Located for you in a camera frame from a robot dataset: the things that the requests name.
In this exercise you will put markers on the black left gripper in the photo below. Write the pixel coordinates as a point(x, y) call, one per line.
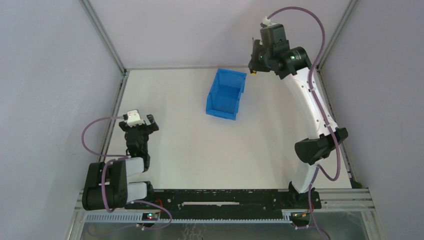
point(138, 127)

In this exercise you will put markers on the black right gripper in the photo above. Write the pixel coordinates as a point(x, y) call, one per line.
point(255, 59)

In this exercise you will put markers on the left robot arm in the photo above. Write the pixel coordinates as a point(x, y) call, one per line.
point(107, 186)

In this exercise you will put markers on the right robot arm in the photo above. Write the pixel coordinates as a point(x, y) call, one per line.
point(293, 66)

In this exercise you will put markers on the blue plastic storage bin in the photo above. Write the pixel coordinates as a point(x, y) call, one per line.
point(224, 97)

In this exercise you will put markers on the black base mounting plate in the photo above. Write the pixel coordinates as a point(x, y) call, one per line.
point(233, 203)

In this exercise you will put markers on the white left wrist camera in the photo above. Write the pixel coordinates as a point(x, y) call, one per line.
point(133, 118)

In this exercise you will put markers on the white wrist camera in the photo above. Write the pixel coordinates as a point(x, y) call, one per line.
point(271, 32)
point(133, 118)

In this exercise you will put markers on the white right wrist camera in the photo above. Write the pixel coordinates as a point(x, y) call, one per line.
point(271, 32)

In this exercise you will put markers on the aluminium frame rail left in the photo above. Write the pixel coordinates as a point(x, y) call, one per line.
point(119, 82)

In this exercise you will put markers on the aluminium frame rail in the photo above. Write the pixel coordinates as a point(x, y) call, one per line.
point(119, 82)
point(324, 61)

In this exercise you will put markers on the grey slotted cable duct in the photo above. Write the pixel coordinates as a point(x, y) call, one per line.
point(137, 217)

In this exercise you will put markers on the aluminium frame rail right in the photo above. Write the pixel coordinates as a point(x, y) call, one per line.
point(324, 61)

